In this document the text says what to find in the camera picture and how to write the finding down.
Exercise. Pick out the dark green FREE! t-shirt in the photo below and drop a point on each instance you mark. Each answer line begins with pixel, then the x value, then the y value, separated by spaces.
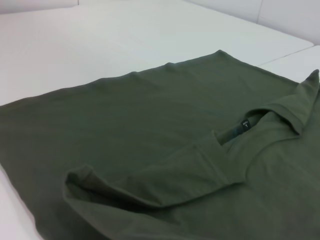
pixel 162 150

